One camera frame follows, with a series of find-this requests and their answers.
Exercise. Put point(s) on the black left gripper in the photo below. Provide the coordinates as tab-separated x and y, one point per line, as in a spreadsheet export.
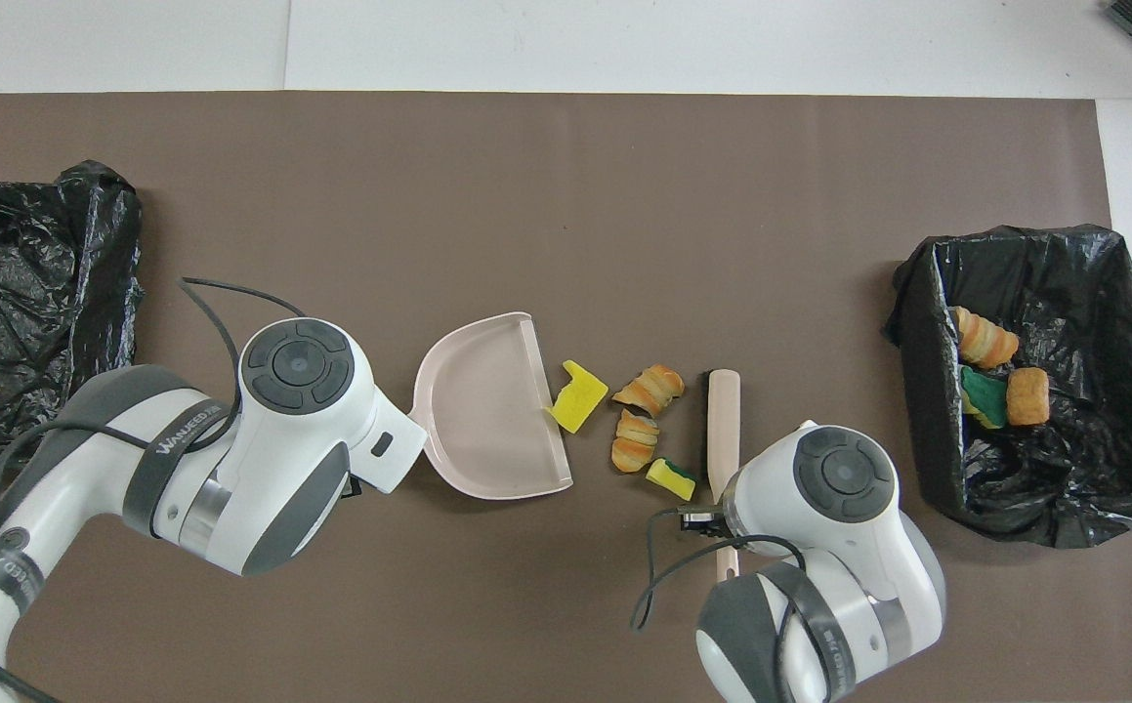
354	486

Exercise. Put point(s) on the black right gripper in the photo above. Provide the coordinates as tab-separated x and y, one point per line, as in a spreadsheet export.
702	520

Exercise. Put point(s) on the small yellow green sponge piece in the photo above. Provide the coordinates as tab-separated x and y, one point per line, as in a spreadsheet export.
670	478

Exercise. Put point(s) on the croissant piece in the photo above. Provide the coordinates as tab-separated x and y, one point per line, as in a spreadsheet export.
651	391
984	337
634	444

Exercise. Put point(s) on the beige hand brush black bristles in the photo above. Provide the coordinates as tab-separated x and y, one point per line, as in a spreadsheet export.
724	420

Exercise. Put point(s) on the pink plastic dustpan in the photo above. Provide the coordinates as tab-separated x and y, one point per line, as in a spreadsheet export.
487	410

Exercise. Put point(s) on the notched yellow sponge piece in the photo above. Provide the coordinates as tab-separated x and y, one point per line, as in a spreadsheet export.
578	398

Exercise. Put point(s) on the brown bread roll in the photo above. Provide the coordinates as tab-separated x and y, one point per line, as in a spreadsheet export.
1027	395

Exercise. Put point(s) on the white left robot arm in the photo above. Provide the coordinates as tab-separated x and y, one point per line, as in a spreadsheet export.
282	439

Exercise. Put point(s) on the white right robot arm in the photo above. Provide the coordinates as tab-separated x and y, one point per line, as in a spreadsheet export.
839	508

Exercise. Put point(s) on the bin with black bag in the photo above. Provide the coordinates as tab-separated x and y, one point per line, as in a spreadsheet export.
1064	469
19	322

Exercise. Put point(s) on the brown table mat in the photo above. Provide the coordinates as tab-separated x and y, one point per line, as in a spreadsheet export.
526	195

